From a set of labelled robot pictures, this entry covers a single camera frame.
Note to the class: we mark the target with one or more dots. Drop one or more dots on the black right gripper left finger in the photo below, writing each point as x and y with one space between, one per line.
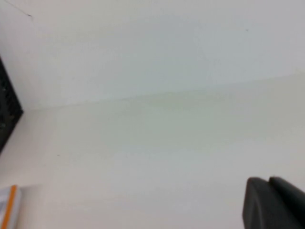
267 210

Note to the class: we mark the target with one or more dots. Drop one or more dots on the white book with orange edge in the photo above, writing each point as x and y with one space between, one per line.
10 207

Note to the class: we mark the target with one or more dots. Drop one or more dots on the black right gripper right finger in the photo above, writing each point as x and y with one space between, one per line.
289 188

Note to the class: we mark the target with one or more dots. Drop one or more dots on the black plastic book stand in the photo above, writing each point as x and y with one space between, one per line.
8 112

